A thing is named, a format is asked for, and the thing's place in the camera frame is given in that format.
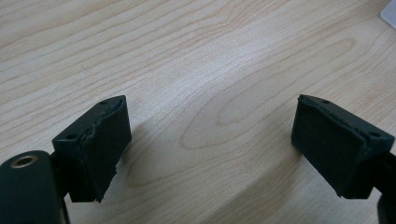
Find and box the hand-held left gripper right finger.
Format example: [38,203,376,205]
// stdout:
[290,93,396,200]

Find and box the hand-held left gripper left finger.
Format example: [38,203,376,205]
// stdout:
[51,94,133,203]

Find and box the clear plastic pencil case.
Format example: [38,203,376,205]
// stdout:
[380,0,396,31]

